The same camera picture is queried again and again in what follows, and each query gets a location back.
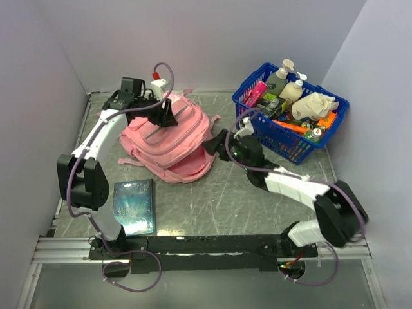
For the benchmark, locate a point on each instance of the pink school backpack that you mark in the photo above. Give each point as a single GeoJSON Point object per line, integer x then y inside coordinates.
{"type": "Point", "coordinates": [175, 154]}

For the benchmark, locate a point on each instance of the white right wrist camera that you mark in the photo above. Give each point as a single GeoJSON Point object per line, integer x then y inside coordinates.
{"type": "Point", "coordinates": [247, 129]}

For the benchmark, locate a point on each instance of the green bottle red cap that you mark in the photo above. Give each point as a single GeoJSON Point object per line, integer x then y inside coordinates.
{"type": "Point", "coordinates": [313, 135]}

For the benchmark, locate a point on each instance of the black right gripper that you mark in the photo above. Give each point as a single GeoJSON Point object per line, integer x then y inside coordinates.
{"type": "Point", "coordinates": [214, 145]}

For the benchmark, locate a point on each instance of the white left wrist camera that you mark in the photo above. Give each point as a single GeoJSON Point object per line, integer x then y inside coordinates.
{"type": "Point", "coordinates": [159, 87]}

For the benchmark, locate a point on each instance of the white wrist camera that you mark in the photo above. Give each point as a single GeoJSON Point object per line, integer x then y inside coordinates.
{"type": "Point", "coordinates": [159, 87]}
{"type": "Point", "coordinates": [247, 129]}

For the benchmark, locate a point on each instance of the pink box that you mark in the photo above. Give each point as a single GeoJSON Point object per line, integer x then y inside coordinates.
{"type": "Point", "coordinates": [255, 94]}

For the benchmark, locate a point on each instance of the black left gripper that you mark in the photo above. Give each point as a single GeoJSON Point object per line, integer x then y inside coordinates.
{"type": "Point", "coordinates": [164, 117]}

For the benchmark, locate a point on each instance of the teal hardcover book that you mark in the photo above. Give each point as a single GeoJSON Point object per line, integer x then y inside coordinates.
{"type": "Point", "coordinates": [134, 206]}

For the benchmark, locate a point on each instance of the black green box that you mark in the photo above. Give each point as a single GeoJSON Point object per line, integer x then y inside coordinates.
{"type": "Point", "coordinates": [271, 106]}

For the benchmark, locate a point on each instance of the cream pump bottle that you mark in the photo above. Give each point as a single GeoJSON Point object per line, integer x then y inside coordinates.
{"type": "Point", "coordinates": [293, 90]}

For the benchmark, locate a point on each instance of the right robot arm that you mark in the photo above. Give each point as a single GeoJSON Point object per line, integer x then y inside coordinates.
{"type": "Point", "coordinates": [339, 214]}

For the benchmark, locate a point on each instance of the beige cloth bag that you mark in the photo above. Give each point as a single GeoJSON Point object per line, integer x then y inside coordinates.
{"type": "Point", "coordinates": [314, 106]}

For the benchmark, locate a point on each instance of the orange snack pack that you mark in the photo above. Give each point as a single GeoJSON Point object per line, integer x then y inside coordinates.
{"type": "Point", "coordinates": [327, 121]}

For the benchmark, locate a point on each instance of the blue plastic basket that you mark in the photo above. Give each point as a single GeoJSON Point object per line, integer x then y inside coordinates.
{"type": "Point", "coordinates": [279, 139]}

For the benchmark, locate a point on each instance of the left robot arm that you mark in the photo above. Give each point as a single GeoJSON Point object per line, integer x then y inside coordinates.
{"type": "Point", "coordinates": [82, 182]}

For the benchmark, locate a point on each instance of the orange packet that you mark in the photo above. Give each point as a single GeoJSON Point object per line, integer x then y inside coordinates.
{"type": "Point", "coordinates": [295, 128]}

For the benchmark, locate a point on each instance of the grey pump bottle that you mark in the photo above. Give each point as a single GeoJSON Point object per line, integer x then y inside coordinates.
{"type": "Point", "coordinates": [277, 80]}

